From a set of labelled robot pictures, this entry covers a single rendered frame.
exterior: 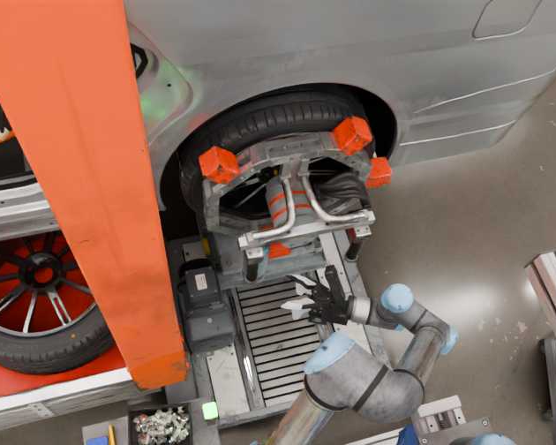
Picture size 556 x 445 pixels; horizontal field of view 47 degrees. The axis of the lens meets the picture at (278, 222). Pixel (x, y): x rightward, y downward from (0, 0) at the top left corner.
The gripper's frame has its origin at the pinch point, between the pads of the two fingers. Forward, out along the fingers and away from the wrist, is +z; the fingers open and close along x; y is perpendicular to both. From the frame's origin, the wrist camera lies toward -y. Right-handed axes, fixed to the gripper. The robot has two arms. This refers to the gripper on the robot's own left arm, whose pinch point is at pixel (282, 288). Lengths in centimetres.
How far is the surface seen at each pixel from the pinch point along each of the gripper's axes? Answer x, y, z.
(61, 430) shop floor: 25, 105, 72
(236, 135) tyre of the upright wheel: 25.2, -31.6, 21.7
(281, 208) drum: 30.7, -7.9, 5.0
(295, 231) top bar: 17.5, -8.4, -0.5
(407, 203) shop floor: 135, 31, -54
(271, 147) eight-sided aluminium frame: 25.8, -30.0, 11.3
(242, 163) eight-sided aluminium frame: 26.3, -22.6, 19.0
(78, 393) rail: 12, 69, 61
